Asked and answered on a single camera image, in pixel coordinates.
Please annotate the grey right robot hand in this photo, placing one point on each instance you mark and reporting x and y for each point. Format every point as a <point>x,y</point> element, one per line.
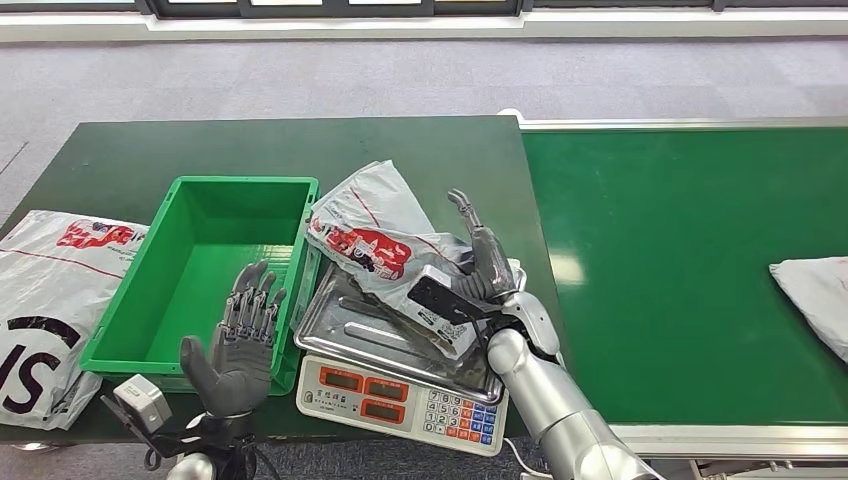
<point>490,265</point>

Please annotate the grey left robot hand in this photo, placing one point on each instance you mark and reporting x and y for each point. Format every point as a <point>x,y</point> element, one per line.
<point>238,371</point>

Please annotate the white red-print poly mailer package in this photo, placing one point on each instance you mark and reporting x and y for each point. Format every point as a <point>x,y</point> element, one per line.
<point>378,252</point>

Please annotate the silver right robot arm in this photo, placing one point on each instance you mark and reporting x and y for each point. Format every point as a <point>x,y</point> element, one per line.
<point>550,397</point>

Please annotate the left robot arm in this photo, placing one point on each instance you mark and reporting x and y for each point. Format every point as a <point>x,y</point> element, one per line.
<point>218,440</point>

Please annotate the plain white poly mailer package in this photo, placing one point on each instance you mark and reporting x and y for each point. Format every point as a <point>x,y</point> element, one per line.
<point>818,298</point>

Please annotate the stainless steel scale tray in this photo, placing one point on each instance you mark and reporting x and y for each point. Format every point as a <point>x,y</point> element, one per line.
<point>344,334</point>

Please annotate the green plastic crate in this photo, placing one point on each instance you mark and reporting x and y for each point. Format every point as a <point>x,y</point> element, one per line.
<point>199,265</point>

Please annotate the white electronic scale body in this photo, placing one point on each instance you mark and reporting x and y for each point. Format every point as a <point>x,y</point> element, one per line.
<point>397,411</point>

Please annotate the large white black-lettered poly mailer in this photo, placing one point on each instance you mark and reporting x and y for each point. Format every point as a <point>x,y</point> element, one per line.
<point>46,291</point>

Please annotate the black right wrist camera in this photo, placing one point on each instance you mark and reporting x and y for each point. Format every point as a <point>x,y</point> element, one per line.
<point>440,298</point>

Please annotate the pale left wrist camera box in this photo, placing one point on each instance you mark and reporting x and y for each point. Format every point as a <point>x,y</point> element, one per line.
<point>142,401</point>

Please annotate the aluminium conveyor frame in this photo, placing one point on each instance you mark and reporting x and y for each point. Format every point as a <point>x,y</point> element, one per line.
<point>662,123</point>

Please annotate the dark window frame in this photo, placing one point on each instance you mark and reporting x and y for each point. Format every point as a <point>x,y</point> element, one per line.
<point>331,6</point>

